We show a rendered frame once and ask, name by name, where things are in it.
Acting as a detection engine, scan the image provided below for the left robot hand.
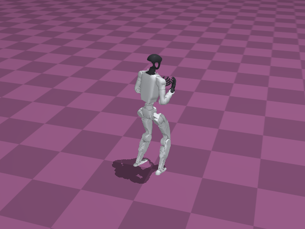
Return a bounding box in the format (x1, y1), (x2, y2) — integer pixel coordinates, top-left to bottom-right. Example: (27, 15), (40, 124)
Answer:
(163, 77), (171, 86)

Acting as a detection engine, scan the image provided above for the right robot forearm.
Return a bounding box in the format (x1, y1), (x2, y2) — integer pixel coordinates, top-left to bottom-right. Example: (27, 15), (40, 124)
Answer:
(164, 90), (174, 104)

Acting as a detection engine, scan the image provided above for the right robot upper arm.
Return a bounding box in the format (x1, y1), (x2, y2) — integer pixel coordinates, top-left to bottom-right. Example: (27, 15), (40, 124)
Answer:
(156, 77), (166, 105)

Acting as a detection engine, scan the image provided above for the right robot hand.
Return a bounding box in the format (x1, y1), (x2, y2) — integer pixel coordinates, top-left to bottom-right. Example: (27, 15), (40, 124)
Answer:
(169, 77), (176, 93)

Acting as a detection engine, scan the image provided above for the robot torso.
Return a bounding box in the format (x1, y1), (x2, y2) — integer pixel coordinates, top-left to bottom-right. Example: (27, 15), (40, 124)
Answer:
(140, 69), (161, 120)

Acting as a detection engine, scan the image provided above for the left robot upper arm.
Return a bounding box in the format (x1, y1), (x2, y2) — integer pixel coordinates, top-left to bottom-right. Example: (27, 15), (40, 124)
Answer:
(134, 71), (144, 93)

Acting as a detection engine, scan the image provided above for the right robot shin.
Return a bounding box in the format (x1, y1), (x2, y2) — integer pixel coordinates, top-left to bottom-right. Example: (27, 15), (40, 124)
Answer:
(158, 139), (171, 171)

